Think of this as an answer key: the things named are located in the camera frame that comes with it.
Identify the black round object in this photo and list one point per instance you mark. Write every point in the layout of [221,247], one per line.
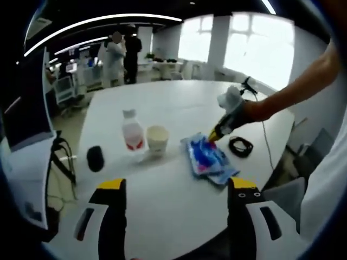
[95,158]

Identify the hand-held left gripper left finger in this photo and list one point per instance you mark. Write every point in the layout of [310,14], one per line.
[114,230]

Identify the white office chair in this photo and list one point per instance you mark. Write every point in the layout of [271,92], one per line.
[66,90]

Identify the person's right hand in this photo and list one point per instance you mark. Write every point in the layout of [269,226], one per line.
[250,112]

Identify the large window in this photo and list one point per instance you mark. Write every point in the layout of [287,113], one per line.
[257,48]

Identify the white table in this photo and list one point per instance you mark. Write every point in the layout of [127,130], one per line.
[176,103]

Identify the black clamp stand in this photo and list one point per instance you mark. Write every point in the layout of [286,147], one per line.
[248,86]

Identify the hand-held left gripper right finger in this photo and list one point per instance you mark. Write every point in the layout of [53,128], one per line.
[241,230]

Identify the grey chair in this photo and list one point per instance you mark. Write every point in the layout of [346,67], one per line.
[320,146]
[287,195]

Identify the paper cup leaf print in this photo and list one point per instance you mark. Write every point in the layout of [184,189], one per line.
[157,140]

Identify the blue packet pink print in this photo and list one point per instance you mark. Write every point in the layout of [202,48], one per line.
[203,151]

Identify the pale blue wipes pack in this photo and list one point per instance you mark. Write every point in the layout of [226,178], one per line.
[227,173]

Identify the clear plastic bottle red label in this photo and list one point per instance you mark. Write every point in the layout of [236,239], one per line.
[131,132]

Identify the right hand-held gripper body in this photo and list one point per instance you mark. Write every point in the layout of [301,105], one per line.
[230,100]

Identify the person's white striped shirt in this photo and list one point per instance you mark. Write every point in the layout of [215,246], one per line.
[325,176]

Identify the dark monitor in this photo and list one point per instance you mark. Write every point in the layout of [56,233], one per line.
[24,108]

